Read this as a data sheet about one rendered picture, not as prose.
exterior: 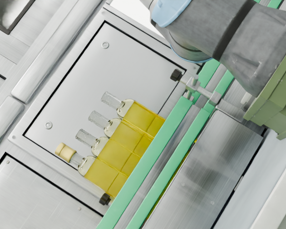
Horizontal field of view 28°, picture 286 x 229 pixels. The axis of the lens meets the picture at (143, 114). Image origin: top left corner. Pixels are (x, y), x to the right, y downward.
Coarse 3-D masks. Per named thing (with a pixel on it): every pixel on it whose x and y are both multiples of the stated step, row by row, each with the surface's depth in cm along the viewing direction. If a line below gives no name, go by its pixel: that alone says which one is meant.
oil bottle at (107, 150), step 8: (96, 144) 140; (104, 144) 140; (112, 144) 140; (96, 152) 139; (104, 152) 139; (112, 152) 139; (120, 152) 139; (128, 152) 139; (104, 160) 139; (112, 160) 139; (120, 160) 139; (128, 160) 139; (136, 160) 139; (120, 168) 138; (128, 168) 138; (128, 176) 138; (168, 184) 138
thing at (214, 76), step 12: (264, 0) 151; (276, 0) 150; (216, 60) 145; (204, 72) 144; (216, 72) 145; (228, 72) 144; (204, 84) 143; (216, 84) 144; (228, 84) 144; (204, 96) 143; (204, 108) 142
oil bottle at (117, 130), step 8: (112, 120) 142; (120, 120) 142; (104, 128) 143; (112, 128) 141; (120, 128) 141; (128, 128) 141; (112, 136) 140; (120, 136) 140; (128, 136) 141; (136, 136) 141; (144, 136) 141; (120, 144) 141; (128, 144) 140; (136, 144) 140; (144, 144) 140; (136, 152) 140; (144, 152) 140
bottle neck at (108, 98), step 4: (104, 96) 144; (108, 96) 144; (112, 96) 144; (104, 100) 144; (108, 100) 144; (112, 100) 144; (116, 100) 144; (120, 100) 144; (108, 104) 144; (112, 104) 144; (116, 104) 144; (116, 108) 144
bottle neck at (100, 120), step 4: (92, 112) 143; (96, 112) 144; (92, 116) 143; (96, 116) 143; (100, 116) 143; (92, 120) 143; (96, 120) 143; (100, 120) 143; (104, 120) 143; (108, 120) 143; (96, 124) 144; (100, 124) 143; (104, 124) 143
